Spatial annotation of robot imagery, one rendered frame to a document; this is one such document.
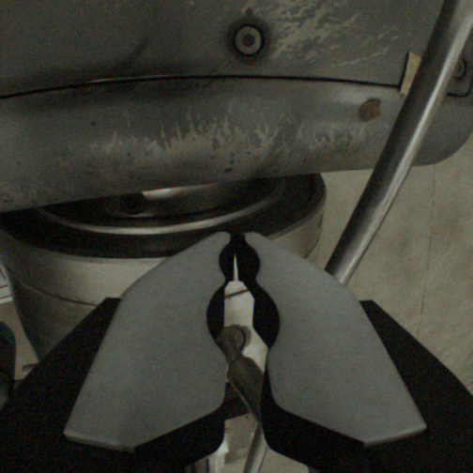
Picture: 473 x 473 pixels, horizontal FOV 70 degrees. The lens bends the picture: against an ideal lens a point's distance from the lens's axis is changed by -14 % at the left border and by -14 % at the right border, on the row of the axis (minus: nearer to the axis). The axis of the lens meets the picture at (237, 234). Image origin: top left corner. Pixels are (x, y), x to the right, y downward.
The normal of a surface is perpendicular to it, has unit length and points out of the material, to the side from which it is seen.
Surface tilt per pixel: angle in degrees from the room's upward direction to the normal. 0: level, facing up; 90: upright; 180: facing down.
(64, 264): 32
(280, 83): 0
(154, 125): 12
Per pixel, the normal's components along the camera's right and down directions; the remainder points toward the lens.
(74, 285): -0.14, 0.47
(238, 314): 0.50, 0.43
